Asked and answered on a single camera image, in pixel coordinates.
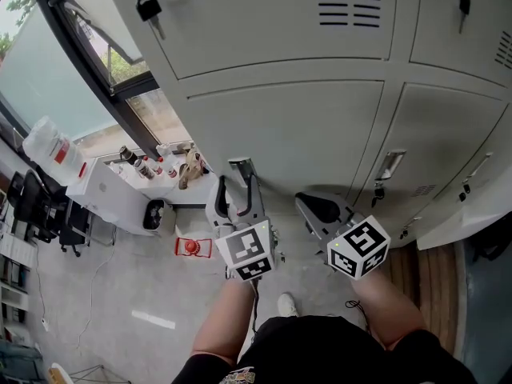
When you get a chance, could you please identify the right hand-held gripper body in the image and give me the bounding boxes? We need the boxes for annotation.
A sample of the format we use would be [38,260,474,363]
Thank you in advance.
[306,209,392,282]

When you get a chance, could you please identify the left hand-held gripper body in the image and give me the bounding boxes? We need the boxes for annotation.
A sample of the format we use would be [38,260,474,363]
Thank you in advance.
[206,209,278,282]

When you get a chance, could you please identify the grey locker door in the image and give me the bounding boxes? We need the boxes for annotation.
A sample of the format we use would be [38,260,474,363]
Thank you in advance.
[186,78,386,218]

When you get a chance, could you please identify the grey metal locker cabinet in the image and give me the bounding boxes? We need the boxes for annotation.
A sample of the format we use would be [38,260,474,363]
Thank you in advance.
[99,0,512,251]

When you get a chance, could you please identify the person's left forearm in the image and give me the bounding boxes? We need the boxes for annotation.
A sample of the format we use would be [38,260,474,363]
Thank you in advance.
[191,277,260,366]

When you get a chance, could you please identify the person's right forearm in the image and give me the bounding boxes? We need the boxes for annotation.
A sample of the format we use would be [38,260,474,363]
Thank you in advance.
[350,269,428,350]

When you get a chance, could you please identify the grey metal shelf rack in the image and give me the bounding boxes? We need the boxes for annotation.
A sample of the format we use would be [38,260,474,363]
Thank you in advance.
[0,232,35,338]

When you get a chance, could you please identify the white trash bin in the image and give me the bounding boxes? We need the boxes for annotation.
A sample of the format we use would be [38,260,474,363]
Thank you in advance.
[142,197,178,236]

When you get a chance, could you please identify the beige cloth bundle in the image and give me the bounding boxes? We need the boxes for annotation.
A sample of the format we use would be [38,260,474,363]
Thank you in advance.
[177,146,206,191]

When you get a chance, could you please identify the clear water jug red cap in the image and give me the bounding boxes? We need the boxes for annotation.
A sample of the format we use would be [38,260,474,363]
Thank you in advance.
[174,235,215,262]

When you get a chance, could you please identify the white low table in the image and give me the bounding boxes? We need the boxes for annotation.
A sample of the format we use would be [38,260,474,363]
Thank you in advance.
[102,140,221,210]

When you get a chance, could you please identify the person's white shoe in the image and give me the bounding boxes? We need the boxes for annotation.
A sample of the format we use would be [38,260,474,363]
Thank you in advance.
[276,292,301,318]

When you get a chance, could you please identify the clear plastic bottle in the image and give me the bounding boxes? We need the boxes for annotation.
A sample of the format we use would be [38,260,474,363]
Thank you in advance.
[154,143,174,163]

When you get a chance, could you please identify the patterned drink can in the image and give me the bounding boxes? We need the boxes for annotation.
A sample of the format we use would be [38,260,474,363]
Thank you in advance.
[134,158,156,181]

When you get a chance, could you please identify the wooden step platform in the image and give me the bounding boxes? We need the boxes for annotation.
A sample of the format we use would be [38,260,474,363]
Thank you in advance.
[378,241,460,358]

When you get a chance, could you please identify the black drink bottle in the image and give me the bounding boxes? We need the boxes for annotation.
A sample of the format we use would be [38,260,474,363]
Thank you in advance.
[118,145,140,166]

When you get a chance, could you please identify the white partition ledge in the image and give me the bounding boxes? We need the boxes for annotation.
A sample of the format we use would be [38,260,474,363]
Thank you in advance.
[415,210,512,251]

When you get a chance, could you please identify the person's black t-shirt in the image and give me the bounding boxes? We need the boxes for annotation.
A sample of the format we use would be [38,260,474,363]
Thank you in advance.
[170,314,479,384]

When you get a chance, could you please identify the black bag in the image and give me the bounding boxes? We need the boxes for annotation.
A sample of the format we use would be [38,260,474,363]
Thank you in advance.
[470,230,512,264]

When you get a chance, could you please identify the black office chair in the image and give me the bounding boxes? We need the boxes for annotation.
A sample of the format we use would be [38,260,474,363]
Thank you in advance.
[6,169,68,244]
[58,198,94,258]

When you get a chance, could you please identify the large water jug red label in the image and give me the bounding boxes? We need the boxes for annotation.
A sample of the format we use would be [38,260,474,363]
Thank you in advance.
[22,114,88,186]

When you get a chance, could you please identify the black framed window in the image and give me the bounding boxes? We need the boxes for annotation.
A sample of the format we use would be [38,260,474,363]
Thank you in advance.
[0,0,195,154]

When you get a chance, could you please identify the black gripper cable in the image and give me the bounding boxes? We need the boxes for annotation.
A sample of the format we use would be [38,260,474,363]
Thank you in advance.
[345,299,374,334]
[249,280,262,338]

